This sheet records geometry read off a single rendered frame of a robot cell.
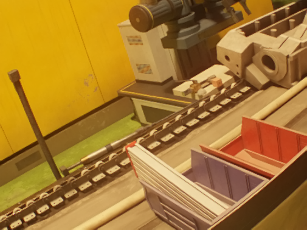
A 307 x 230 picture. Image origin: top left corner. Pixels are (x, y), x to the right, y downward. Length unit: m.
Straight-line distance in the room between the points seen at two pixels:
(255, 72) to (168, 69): 1.66
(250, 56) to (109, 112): 2.24
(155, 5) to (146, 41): 0.61
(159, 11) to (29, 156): 1.77
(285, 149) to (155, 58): 2.22
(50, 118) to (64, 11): 0.95
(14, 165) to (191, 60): 1.80
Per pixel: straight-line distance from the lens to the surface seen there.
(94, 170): 1.52
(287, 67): 1.71
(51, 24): 3.54
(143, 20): 2.66
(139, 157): 1.15
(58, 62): 3.57
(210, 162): 1.14
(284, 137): 1.19
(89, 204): 1.40
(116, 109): 3.87
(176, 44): 2.90
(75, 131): 3.74
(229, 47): 1.82
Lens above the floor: 1.48
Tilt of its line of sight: 23 degrees down
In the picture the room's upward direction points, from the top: 18 degrees counter-clockwise
